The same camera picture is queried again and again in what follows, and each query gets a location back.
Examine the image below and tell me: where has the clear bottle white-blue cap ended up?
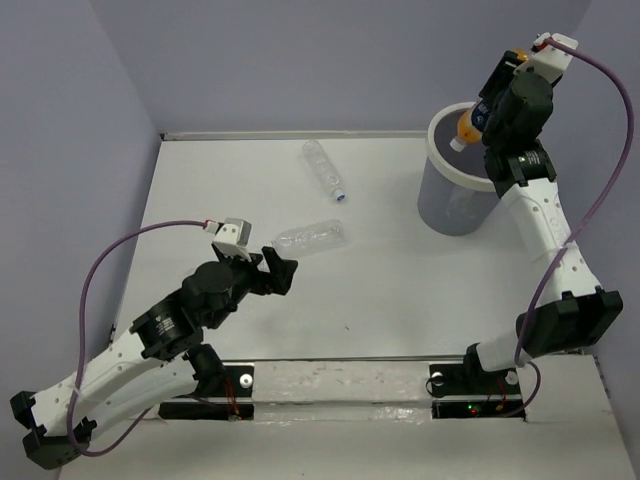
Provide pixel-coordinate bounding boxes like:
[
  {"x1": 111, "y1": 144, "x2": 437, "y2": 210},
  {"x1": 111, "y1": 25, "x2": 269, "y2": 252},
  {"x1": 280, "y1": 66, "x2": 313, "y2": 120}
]
[
  {"x1": 302, "y1": 140, "x2": 346, "y2": 202},
  {"x1": 268, "y1": 219, "x2": 347, "y2": 259}
]

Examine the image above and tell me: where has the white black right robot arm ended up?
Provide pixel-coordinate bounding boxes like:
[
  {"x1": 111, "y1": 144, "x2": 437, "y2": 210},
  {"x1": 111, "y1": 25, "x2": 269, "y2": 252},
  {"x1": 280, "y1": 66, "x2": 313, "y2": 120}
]
[{"x1": 460, "y1": 47, "x2": 623, "y2": 392}]

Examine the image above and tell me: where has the orange blue label bottle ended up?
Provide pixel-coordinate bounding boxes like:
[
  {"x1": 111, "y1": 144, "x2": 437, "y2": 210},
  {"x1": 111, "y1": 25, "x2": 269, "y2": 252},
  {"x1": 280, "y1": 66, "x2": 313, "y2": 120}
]
[{"x1": 450, "y1": 49, "x2": 528, "y2": 152}]

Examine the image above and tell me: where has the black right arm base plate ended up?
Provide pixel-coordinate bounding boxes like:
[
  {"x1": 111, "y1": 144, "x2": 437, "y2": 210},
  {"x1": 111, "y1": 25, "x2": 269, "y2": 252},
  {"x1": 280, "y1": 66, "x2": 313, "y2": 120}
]
[{"x1": 425, "y1": 363, "x2": 525, "y2": 420}]

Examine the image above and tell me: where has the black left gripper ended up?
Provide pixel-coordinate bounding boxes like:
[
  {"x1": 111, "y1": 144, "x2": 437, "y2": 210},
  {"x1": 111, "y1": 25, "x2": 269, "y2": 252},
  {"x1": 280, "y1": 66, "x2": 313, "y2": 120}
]
[{"x1": 207, "y1": 247, "x2": 299, "y2": 329}]

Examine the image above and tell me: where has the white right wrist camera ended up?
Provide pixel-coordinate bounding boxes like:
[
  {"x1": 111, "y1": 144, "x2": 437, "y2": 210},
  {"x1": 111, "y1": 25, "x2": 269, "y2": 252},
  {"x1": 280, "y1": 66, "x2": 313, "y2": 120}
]
[{"x1": 514, "y1": 32, "x2": 579, "y2": 85}]

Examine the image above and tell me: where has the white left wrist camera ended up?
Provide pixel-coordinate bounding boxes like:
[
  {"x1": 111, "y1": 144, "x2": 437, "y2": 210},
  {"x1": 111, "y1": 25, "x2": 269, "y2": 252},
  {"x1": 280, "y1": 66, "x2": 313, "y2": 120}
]
[{"x1": 204, "y1": 218, "x2": 252, "y2": 261}]

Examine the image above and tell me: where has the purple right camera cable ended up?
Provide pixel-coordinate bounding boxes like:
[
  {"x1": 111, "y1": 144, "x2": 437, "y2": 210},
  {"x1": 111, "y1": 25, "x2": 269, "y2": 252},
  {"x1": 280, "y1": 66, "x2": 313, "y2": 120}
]
[{"x1": 499, "y1": 42, "x2": 637, "y2": 416}]

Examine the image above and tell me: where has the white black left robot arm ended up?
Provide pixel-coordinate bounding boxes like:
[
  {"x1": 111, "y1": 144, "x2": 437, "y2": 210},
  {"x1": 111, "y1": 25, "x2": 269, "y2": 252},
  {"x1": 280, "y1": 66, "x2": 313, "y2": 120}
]
[{"x1": 10, "y1": 246, "x2": 298, "y2": 470}]

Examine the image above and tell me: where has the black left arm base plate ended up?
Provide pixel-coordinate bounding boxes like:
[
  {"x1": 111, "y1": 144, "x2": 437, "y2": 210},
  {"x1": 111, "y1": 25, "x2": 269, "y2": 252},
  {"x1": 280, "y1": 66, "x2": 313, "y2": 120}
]
[{"x1": 157, "y1": 362, "x2": 255, "y2": 422}]

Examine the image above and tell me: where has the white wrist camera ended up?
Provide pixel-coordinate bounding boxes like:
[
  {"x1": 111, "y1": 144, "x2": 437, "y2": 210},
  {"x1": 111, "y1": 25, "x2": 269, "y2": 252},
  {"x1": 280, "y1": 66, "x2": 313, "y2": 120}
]
[
  {"x1": 204, "y1": 218, "x2": 252, "y2": 261},
  {"x1": 514, "y1": 32, "x2": 579, "y2": 85}
]

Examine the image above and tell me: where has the white round bin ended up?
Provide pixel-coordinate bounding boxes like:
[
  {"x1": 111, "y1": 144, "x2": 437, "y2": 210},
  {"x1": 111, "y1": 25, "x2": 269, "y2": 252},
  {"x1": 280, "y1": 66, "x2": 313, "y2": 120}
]
[{"x1": 417, "y1": 102, "x2": 499, "y2": 236}]

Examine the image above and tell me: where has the right aluminium table rail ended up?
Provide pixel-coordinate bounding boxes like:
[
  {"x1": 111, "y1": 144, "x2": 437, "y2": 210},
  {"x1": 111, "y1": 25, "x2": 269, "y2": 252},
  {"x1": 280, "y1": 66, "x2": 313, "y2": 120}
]
[{"x1": 552, "y1": 184, "x2": 581, "y2": 354}]

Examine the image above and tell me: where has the aluminium table edge rail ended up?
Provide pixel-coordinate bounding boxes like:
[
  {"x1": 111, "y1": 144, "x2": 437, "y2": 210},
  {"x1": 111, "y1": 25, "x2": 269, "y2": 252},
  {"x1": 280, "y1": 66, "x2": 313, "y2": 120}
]
[{"x1": 160, "y1": 130, "x2": 427, "y2": 142}]

